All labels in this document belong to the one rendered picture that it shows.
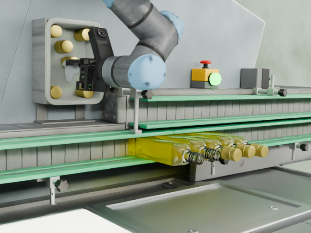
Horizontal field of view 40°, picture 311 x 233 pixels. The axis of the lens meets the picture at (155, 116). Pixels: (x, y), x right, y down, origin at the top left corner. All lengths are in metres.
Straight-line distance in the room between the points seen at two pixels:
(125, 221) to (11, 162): 0.31
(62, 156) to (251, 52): 0.97
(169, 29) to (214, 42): 0.69
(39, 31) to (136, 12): 0.34
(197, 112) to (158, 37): 0.50
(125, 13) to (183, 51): 0.63
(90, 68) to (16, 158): 0.28
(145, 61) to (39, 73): 0.37
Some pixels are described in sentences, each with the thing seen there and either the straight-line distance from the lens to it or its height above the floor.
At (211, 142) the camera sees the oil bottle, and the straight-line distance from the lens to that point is 1.17.
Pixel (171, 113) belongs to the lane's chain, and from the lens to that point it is 1.33.
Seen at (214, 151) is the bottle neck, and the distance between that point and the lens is 1.09.
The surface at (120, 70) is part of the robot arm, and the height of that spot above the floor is 1.09.
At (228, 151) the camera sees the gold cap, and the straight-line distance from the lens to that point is 1.13.
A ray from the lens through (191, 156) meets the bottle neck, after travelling 1.06.
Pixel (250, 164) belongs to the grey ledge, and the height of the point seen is 0.88.
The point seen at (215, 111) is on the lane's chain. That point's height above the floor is 0.88.
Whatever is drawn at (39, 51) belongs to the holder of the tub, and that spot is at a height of 0.79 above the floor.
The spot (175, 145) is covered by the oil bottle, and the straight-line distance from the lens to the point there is 1.09.
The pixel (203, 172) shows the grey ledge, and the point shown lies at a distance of 1.47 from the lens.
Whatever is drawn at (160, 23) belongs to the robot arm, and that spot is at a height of 1.14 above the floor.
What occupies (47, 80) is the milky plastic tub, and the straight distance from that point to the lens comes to 1.14.
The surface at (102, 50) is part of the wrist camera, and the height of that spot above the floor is 0.97.
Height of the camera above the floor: 1.86
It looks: 50 degrees down
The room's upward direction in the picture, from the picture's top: 98 degrees clockwise
